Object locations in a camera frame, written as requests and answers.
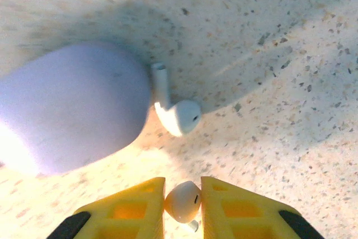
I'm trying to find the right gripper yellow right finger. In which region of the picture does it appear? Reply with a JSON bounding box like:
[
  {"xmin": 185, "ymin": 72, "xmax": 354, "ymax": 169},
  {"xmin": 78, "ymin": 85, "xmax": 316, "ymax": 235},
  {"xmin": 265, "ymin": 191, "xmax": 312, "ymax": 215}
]
[{"xmin": 200, "ymin": 176, "xmax": 327, "ymax": 239}]

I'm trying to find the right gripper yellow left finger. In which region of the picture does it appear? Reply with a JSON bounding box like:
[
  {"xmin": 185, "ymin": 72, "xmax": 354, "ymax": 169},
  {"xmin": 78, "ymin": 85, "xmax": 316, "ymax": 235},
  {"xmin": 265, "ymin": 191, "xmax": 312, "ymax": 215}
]
[{"xmin": 46, "ymin": 176, "xmax": 166, "ymax": 239}]

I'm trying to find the white stem wireless earbud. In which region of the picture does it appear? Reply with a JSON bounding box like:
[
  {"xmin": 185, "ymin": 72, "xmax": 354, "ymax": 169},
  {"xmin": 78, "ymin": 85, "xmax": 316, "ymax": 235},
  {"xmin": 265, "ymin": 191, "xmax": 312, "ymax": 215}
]
[
  {"xmin": 150, "ymin": 62, "xmax": 202, "ymax": 138},
  {"xmin": 164, "ymin": 180, "xmax": 202, "ymax": 233}
]

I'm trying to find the light lavender earbud charging case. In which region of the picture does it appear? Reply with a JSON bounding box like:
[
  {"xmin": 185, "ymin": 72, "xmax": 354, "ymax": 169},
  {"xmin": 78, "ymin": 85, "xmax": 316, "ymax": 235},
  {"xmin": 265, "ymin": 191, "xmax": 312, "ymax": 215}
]
[{"xmin": 0, "ymin": 41, "xmax": 153, "ymax": 177}]

